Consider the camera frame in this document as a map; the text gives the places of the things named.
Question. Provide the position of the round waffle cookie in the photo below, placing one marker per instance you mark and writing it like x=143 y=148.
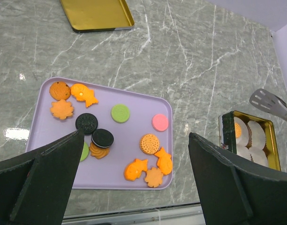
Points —
x=238 y=130
x=149 y=144

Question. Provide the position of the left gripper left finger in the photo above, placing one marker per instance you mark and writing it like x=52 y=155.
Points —
x=35 y=186

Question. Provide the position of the gold tin lid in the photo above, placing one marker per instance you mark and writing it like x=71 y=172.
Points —
x=87 y=16

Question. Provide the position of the gold cookie tin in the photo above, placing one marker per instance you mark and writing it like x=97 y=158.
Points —
x=228 y=142

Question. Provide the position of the white paper cup bottom-right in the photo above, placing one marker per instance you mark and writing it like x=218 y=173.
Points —
x=258 y=156

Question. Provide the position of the orange fish cookie top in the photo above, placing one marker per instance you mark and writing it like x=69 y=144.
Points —
x=83 y=93

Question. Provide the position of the black sandwich cookie left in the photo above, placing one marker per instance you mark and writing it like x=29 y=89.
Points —
x=87 y=122

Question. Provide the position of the orange fish cookie bottom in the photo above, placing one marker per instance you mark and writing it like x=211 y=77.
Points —
x=134 y=170

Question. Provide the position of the orange leaf cookie left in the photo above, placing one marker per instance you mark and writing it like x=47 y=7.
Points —
x=62 y=109

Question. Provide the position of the orange leaf cookie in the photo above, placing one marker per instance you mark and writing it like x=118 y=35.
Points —
x=154 y=177
x=62 y=109

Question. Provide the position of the metal tongs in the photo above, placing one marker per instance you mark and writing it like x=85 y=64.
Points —
x=269 y=103

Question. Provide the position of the orange leaf cookie bottom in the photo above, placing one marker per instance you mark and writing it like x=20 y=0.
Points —
x=154 y=177

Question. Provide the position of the orange fish cookie right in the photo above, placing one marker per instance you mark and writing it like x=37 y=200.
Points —
x=164 y=162

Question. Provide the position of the white paper cup top-right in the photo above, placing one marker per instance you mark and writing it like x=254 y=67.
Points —
x=257 y=137

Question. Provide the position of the lilac plastic tray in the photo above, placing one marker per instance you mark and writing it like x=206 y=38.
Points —
x=126 y=137

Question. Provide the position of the orange fish cookie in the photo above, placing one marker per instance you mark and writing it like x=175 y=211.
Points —
x=83 y=93
x=164 y=162
x=134 y=170

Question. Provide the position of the aluminium rail frame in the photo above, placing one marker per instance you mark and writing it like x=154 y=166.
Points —
x=180 y=214

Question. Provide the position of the pink macaron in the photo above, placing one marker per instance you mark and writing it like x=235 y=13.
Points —
x=160 y=122

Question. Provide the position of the black white sandwich cookie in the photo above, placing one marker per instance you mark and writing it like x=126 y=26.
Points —
x=102 y=138

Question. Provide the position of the round chocolate chip cookie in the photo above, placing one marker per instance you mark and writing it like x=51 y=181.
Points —
x=60 y=90

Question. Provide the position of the green macaron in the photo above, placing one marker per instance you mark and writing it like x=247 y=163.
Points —
x=120 y=113
x=85 y=152

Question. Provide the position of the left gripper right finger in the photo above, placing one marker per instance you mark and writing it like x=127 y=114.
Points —
x=235 y=191

